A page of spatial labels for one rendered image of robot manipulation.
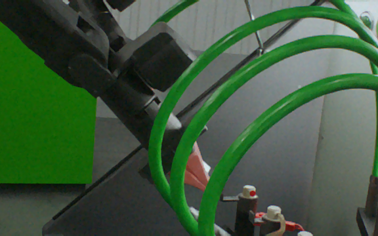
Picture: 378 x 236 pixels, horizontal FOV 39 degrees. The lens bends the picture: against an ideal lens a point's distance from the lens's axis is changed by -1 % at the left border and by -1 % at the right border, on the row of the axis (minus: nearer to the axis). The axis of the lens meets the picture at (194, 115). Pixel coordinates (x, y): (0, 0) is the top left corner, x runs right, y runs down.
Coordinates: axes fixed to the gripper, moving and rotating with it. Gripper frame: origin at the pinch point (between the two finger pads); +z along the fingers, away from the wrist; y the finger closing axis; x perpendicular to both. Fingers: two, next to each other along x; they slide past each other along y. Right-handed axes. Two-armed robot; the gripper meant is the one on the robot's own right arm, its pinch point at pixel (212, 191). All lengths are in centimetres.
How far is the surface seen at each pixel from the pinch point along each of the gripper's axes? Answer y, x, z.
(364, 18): 36.8, 26.7, 0.9
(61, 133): -107, 316, -12
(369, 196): 16.1, 5.5, 17.4
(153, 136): 1.0, -11.1, -12.3
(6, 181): -159, 307, -12
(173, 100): 5.1, -10.8, -13.9
